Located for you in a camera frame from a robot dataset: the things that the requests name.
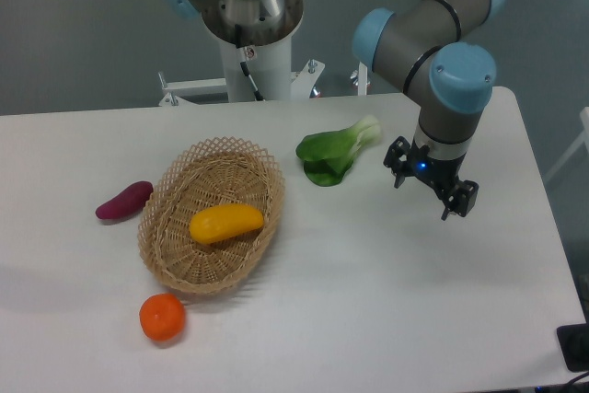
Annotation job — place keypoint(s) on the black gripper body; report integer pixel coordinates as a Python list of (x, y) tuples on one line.
[(436, 164)]

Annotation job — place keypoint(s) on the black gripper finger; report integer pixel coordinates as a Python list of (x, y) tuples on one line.
[(460, 198), (397, 160)]

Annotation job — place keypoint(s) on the yellow mango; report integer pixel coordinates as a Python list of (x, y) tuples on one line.
[(224, 221)]

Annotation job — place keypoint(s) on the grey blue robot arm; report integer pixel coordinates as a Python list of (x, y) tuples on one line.
[(422, 53)]

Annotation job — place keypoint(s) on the woven wicker basket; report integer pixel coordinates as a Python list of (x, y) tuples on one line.
[(215, 171)]

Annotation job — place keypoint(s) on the green bok choy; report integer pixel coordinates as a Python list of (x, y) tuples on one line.
[(327, 156)]

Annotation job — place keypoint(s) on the black device at edge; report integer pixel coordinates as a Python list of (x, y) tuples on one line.
[(573, 340)]

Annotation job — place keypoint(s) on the purple sweet potato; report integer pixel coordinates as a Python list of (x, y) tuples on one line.
[(128, 202)]

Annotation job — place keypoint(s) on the orange tangerine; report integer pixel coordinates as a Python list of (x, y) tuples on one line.
[(162, 317)]

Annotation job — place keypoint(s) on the white frame at right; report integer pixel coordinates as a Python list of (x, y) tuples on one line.
[(580, 141)]

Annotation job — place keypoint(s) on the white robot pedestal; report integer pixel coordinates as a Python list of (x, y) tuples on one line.
[(254, 38)]

